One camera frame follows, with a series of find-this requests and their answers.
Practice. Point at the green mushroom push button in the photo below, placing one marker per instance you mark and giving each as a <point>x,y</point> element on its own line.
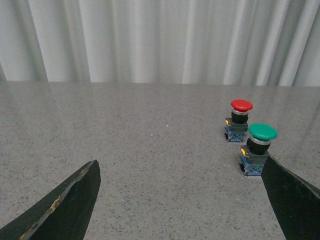
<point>254,153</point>

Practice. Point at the white pleated curtain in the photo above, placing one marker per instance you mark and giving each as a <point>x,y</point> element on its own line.
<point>229,42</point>

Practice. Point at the red mushroom push button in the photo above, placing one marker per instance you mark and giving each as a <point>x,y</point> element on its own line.
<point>236,126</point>

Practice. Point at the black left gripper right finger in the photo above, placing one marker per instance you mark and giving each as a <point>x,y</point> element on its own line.
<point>295,202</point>

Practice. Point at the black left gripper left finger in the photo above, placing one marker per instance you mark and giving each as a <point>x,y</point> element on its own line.
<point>64,213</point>

